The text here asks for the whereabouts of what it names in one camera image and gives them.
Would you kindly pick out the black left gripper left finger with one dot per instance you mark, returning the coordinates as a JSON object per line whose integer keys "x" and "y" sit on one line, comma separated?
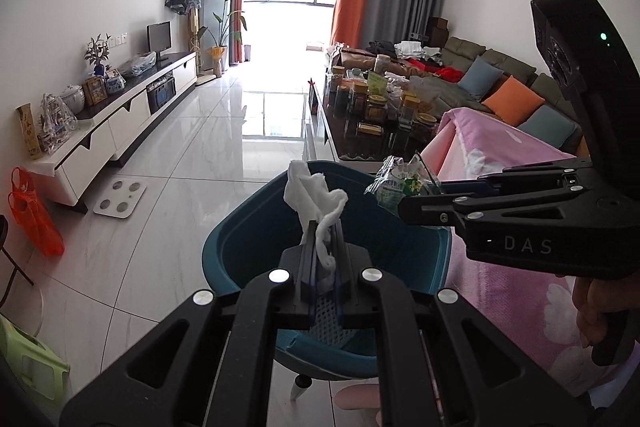
{"x": 209, "y": 362}

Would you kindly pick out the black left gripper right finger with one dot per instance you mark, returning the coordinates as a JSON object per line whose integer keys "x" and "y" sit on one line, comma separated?
{"x": 440, "y": 361}

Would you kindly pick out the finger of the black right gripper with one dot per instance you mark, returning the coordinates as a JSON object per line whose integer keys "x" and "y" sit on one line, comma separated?
{"x": 452, "y": 203}
{"x": 574, "y": 174}

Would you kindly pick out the green snack wrapper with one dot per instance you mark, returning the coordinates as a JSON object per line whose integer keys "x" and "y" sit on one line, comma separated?
{"x": 397, "y": 179}

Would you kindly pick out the white tissue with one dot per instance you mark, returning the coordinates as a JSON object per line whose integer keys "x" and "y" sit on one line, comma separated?
{"x": 318, "y": 208}

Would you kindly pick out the teal plastic trash bin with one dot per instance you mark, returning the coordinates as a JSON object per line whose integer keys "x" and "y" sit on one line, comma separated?
{"x": 251, "y": 240}

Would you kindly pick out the right hand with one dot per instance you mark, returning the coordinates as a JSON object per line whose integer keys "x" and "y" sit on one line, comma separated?
{"x": 593, "y": 299}

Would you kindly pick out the blue-grey cushion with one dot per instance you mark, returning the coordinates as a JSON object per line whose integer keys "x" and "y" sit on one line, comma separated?
{"x": 479, "y": 78}
{"x": 550, "y": 126}

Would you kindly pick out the pink floral tablecloth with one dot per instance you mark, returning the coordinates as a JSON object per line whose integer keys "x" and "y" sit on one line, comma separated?
{"x": 535, "y": 310}

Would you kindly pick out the orange cushion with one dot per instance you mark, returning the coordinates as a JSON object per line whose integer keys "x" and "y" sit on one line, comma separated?
{"x": 513, "y": 102}

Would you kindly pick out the green sectional sofa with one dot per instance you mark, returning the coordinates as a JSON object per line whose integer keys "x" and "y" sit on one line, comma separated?
{"x": 435, "y": 83}

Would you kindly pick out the green plastic stool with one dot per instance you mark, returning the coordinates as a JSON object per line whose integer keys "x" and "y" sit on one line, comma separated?
{"x": 37, "y": 368}

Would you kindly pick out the white bathroom scale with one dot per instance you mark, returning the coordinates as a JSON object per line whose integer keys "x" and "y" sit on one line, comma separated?
{"x": 120, "y": 198}

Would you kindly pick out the dark coffee table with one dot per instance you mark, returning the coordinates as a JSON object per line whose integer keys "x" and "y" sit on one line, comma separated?
{"x": 331, "y": 133}

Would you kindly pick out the orange plastic bag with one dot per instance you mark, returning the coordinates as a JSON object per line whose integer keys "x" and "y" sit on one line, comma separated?
{"x": 30, "y": 214}

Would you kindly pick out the white black TV cabinet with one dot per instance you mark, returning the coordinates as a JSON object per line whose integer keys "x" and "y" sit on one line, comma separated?
{"x": 109, "y": 132}

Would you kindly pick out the tall green potted plant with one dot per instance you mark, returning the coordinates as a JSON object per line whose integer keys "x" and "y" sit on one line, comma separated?
{"x": 219, "y": 53}

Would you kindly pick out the small black monitor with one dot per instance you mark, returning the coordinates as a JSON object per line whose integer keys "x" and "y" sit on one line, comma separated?
{"x": 158, "y": 37}

